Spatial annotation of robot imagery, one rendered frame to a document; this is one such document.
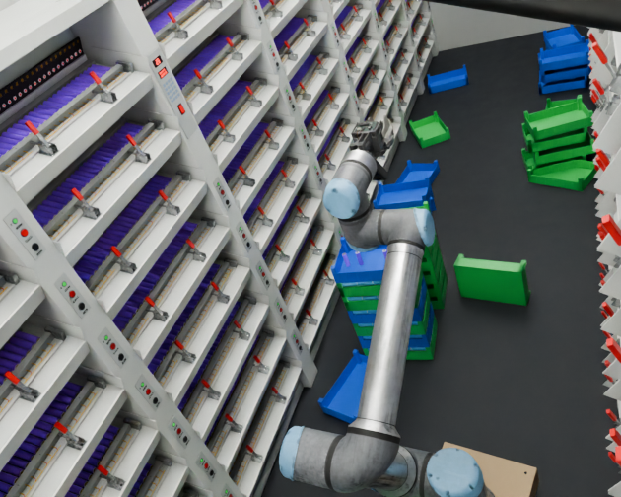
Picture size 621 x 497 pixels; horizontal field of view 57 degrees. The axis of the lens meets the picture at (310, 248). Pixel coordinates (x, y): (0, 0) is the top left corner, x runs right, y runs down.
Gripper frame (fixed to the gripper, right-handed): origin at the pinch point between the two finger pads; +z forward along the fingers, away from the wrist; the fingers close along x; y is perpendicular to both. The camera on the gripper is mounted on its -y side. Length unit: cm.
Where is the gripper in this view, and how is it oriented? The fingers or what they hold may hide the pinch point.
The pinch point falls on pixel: (385, 126)
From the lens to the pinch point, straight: 167.7
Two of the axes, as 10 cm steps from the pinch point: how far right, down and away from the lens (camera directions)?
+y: -3.3, -7.2, -6.0
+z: 3.7, -6.9, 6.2
